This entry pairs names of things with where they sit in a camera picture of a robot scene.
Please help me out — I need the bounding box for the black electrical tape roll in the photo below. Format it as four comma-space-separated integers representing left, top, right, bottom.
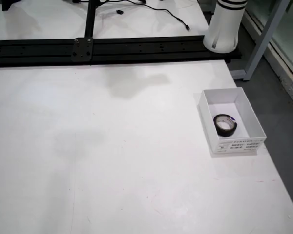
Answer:
212, 114, 238, 137

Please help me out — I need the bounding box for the white cardboard bin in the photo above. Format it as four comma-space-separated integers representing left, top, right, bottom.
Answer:
197, 87, 268, 158

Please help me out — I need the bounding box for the black mounting plate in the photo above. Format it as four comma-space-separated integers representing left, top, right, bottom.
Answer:
71, 38, 94, 62

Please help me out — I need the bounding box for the grey window track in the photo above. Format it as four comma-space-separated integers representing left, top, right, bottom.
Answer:
243, 9, 293, 112

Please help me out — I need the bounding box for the black stand foot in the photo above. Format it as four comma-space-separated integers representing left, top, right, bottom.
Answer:
0, 0, 21, 12

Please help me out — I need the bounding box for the black aluminium rail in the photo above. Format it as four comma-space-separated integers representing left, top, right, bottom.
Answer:
0, 35, 243, 68

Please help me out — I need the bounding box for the black cable with plug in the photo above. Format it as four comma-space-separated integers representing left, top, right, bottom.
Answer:
97, 0, 191, 32

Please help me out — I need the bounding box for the black upright post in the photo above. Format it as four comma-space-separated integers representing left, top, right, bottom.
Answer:
84, 0, 100, 39

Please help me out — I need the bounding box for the grey metal frame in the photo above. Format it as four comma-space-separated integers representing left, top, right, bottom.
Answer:
230, 0, 293, 81

